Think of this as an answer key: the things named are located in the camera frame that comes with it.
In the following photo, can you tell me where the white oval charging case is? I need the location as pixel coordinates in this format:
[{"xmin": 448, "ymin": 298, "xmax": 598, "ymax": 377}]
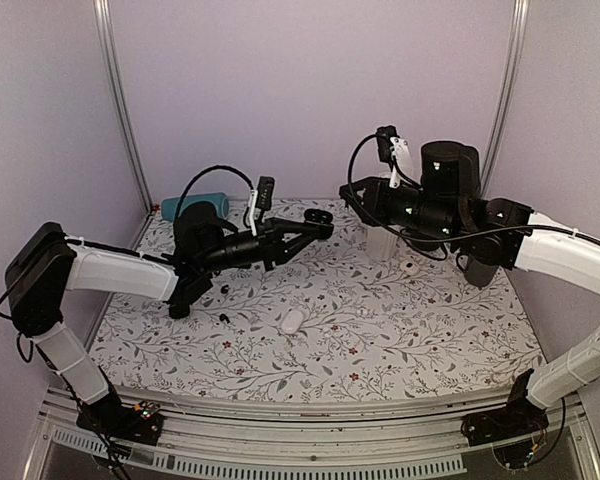
[{"xmin": 280, "ymin": 309, "xmax": 305, "ymax": 335}]

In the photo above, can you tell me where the black right camera cable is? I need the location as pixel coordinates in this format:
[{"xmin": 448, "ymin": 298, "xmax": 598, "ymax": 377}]
[{"xmin": 347, "ymin": 133, "xmax": 600, "ymax": 261}]

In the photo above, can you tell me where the black camera cable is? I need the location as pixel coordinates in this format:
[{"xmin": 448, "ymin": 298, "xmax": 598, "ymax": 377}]
[
  {"xmin": 178, "ymin": 164, "xmax": 256, "ymax": 211},
  {"xmin": 347, "ymin": 133, "xmax": 600, "ymax": 261}
]

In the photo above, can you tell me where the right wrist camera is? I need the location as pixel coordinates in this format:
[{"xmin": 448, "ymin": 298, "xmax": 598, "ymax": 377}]
[{"xmin": 375, "ymin": 125, "xmax": 398, "ymax": 165}]

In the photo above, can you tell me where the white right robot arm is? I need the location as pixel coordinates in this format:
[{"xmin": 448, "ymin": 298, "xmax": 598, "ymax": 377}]
[{"xmin": 339, "ymin": 135, "xmax": 600, "ymax": 436}]

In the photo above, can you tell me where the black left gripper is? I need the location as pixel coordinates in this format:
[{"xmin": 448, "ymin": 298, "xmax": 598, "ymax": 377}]
[{"xmin": 199, "ymin": 217, "xmax": 320, "ymax": 274}]

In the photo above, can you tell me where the aluminium front rail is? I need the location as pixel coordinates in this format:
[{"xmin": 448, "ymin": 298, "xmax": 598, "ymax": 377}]
[{"xmin": 24, "ymin": 387, "xmax": 600, "ymax": 480}]

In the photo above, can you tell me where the small white earbud case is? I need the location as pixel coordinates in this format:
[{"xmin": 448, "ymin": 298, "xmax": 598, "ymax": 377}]
[{"xmin": 400, "ymin": 260, "xmax": 420, "ymax": 275}]

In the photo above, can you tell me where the white pleated vase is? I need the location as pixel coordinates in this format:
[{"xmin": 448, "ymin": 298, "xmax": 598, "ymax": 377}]
[{"xmin": 366, "ymin": 227, "xmax": 398, "ymax": 261}]

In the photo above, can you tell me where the black earbud case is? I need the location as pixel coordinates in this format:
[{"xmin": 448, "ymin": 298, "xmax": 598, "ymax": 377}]
[
  {"xmin": 304, "ymin": 209, "xmax": 334, "ymax": 240},
  {"xmin": 169, "ymin": 304, "xmax": 191, "ymax": 320}
]

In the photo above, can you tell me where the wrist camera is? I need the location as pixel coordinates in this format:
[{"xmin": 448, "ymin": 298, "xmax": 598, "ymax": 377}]
[
  {"xmin": 375, "ymin": 125, "xmax": 398, "ymax": 165},
  {"xmin": 245, "ymin": 176, "xmax": 275, "ymax": 236}
]

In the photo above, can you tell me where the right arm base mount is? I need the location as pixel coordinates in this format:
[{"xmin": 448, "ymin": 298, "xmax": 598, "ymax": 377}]
[{"xmin": 460, "ymin": 369, "xmax": 549, "ymax": 446}]

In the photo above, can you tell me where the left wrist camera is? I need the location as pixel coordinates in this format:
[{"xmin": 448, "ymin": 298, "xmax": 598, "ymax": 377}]
[{"xmin": 245, "ymin": 176, "xmax": 275, "ymax": 236}]

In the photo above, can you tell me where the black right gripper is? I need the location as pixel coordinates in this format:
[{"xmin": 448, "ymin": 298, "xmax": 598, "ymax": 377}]
[{"xmin": 341, "ymin": 175, "xmax": 461, "ymax": 243}]

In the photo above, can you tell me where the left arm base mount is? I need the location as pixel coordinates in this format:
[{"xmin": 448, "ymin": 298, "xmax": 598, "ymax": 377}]
[{"xmin": 76, "ymin": 375, "xmax": 165, "ymax": 446}]

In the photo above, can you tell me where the aluminium corner post right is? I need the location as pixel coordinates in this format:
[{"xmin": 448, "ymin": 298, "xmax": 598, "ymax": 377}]
[{"xmin": 481, "ymin": 0, "xmax": 530, "ymax": 185}]

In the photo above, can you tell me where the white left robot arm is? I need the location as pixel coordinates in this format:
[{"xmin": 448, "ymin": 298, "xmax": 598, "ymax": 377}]
[{"xmin": 2, "ymin": 202, "xmax": 334, "ymax": 434}]

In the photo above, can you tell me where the aluminium corner post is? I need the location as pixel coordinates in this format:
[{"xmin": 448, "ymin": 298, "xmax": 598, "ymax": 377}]
[
  {"xmin": 481, "ymin": 0, "xmax": 530, "ymax": 185},
  {"xmin": 93, "ymin": 0, "xmax": 153, "ymax": 213}
]

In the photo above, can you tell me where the black left camera cable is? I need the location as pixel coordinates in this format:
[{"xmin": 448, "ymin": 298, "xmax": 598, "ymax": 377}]
[{"xmin": 178, "ymin": 164, "xmax": 256, "ymax": 211}]

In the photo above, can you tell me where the aluminium corner post left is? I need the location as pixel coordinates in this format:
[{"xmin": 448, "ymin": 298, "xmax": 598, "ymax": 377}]
[{"xmin": 93, "ymin": 0, "xmax": 153, "ymax": 213}]

